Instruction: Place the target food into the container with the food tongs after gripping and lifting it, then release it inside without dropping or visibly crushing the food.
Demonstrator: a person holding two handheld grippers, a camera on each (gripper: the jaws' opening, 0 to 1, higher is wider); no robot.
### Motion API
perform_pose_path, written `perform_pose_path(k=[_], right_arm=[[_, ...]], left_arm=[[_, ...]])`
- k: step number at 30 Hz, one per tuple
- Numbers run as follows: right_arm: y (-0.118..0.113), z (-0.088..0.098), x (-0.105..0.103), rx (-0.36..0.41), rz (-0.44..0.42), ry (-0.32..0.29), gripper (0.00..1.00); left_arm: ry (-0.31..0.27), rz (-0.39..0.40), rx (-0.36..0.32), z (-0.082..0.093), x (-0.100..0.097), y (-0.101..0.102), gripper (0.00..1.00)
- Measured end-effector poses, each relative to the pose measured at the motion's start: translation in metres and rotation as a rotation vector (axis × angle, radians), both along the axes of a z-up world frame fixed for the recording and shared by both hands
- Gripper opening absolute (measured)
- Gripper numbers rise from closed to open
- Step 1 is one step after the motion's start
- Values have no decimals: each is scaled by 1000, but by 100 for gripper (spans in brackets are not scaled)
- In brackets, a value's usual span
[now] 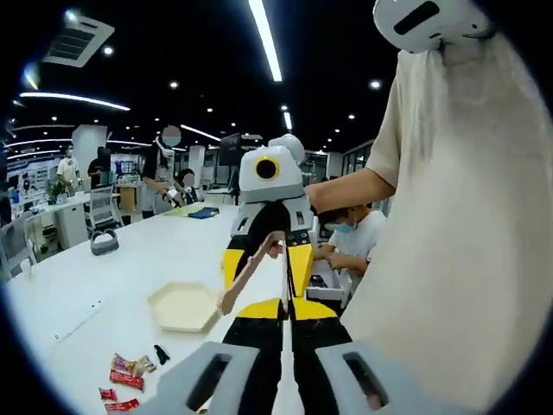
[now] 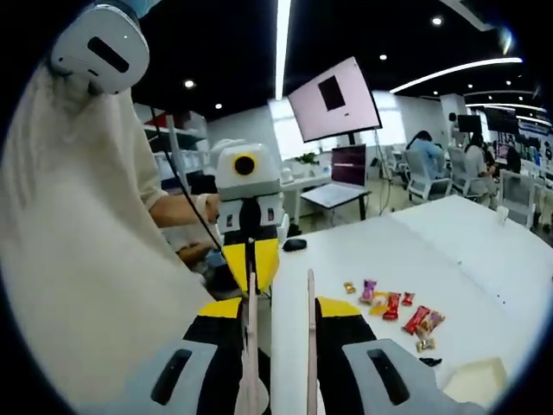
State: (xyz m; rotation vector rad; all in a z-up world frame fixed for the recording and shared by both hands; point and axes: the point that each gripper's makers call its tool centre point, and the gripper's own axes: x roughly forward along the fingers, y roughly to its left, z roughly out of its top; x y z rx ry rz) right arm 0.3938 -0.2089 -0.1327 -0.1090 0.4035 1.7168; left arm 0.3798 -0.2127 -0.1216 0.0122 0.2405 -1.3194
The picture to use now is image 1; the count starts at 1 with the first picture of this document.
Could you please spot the white office desk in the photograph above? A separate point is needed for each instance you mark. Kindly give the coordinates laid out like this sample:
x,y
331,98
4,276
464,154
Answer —
x,y
69,220

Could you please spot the black monitor on stand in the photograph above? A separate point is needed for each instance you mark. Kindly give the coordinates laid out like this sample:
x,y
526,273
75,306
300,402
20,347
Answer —
x,y
229,149

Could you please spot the green potted plant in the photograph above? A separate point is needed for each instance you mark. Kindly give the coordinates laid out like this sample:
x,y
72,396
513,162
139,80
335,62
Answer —
x,y
56,190

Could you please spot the curved ceiling light strip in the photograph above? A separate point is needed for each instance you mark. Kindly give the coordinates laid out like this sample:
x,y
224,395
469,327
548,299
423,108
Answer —
x,y
265,39
73,98

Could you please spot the gold purple food packet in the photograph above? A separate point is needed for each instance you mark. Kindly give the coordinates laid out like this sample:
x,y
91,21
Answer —
x,y
123,362

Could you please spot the operator in beige shirt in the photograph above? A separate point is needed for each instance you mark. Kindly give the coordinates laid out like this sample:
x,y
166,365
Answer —
x,y
453,216

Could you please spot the white open box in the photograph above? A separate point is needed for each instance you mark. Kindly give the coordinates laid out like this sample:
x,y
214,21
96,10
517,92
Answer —
x,y
324,289

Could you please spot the small gold dark candy food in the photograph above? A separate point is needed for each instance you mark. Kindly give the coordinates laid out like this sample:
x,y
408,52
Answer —
x,y
147,365

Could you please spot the grey head-mounted device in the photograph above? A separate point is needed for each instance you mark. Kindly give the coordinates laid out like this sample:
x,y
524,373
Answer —
x,y
103,246

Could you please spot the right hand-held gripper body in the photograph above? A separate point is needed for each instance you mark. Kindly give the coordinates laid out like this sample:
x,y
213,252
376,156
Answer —
x,y
285,181

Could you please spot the white worn device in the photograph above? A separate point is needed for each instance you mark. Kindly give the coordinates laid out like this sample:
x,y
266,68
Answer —
x,y
427,21

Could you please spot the beige hexagonal food container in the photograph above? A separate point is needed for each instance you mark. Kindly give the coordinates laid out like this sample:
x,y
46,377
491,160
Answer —
x,y
183,304

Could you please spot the black food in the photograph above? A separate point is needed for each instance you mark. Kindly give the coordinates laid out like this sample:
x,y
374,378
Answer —
x,y
162,353

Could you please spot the white mesh office chair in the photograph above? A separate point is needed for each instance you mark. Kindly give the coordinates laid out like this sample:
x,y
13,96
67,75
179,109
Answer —
x,y
101,207

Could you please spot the blue folded cloth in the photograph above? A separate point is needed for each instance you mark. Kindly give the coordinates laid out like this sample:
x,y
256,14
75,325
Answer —
x,y
203,212

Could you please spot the pink food tongs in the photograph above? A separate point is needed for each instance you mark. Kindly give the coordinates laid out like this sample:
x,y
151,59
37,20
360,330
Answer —
x,y
242,279

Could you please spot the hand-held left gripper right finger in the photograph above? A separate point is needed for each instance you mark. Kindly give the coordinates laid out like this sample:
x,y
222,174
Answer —
x,y
319,337

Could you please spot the ceiling air conditioner vent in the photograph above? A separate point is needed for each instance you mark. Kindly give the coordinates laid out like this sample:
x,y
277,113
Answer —
x,y
78,41

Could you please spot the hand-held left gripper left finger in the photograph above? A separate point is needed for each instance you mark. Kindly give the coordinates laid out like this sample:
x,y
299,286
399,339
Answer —
x,y
255,337

